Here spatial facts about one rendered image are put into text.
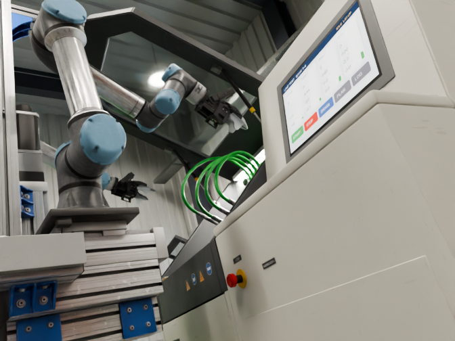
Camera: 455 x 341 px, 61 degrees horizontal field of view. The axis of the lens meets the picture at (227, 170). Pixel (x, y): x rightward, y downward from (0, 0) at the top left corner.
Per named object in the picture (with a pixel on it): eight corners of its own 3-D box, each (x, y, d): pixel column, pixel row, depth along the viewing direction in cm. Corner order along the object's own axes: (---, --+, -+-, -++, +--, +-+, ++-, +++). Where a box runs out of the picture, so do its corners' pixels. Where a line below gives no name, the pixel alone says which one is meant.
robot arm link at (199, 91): (191, 86, 144) (201, 77, 137) (201, 94, 145) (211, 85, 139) (182, 101, 140) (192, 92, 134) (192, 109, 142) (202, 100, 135)
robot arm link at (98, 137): (112, 178, 110) (66, 28, 126) (136, 152, 100) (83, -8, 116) (70, 181, 102) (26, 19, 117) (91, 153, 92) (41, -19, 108)
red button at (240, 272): (227, 292, 105) (222, 273, 107) (240, 289, 107) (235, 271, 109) (235, 288, 101) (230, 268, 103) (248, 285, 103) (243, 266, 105)
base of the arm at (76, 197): (62, 213, 95) (59, 177, 99) (48, 234, 106) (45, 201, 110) (121, 212, 105) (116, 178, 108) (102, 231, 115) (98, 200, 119)
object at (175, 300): (162, 323, 165) (156, 285, 171) (172, 321, 167) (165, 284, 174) (221, 293, 117) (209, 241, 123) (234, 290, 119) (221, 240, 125)
